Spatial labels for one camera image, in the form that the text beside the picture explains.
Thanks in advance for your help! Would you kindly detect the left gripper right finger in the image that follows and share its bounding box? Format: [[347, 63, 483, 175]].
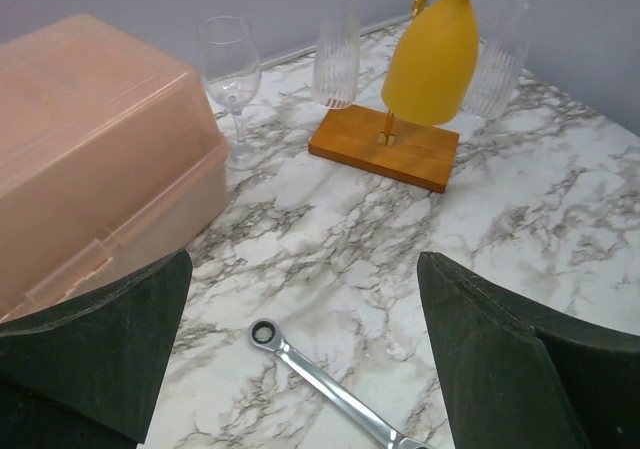
[[417, 252, 639, 448]]

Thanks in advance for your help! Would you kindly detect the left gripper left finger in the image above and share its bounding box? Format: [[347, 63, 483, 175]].
[[1, 250, 192, 448]]

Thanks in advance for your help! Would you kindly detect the yellow plastic wine glass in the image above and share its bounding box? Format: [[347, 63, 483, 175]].
[[381, 0, 479, 125]]

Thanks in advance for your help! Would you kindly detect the clear wine glass back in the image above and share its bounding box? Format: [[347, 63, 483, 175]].
[[198, 16, 262, 170]]

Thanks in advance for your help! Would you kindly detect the ribbed clear champagne flute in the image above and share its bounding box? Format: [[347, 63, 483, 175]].
[[312, 0, 360, 109]]

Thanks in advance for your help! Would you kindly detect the silver ratchet wrench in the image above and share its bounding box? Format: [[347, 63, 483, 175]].
[[248, 318, 431, 448]]

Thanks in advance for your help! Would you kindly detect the pink plastic storage box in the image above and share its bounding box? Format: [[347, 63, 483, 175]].
[[1, 14, 229, 321]]

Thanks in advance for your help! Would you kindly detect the gold wire glass rack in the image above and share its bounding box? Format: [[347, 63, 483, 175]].
[[307, 0, 461, 194]]

